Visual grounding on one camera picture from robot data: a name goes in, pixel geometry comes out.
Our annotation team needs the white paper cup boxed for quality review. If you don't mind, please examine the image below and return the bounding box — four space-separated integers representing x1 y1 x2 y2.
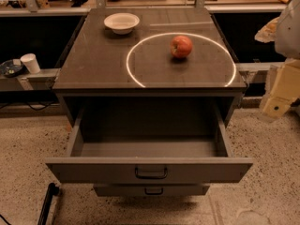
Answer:
21 53 40 74

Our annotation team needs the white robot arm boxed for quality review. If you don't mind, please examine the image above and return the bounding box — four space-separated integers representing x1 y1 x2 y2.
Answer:
260 0 300 119

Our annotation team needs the red apple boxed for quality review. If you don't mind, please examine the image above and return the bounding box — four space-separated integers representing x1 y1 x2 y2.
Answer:
171 36 193 59

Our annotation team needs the black bar on floor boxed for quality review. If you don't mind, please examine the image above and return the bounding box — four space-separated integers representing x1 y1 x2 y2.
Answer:
37 183 60 225

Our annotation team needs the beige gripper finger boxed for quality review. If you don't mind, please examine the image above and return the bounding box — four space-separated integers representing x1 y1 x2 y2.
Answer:
262 97 292 119

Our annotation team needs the dark round dish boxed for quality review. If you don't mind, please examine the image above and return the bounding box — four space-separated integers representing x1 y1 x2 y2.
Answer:
0 59 24 78

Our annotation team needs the black lower drawer handle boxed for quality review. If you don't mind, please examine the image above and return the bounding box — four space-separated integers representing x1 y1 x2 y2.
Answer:
144 187 164 196

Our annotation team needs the grey drawer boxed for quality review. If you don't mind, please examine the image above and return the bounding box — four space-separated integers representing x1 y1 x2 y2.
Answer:
94 184 209 197
46 103 253 185

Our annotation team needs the grey lower drawer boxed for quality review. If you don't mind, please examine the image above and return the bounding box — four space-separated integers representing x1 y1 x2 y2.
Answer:
94 184 209 197

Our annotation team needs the black drawer handle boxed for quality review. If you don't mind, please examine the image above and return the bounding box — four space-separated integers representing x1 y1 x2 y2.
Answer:
144 187 164 196
135 167 168 180

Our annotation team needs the grey top drawer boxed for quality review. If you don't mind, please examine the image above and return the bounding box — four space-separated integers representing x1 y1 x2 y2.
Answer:
46 103 253 185

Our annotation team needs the black top drawer handle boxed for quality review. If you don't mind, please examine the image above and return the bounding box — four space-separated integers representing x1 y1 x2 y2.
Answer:
135 167 168 180

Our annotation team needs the white bowl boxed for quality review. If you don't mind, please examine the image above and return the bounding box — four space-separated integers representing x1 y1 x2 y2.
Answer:
104 13 140 35

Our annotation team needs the dark grey cabinet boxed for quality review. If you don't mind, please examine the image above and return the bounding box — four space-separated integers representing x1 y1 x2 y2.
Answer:
53 7 247 122

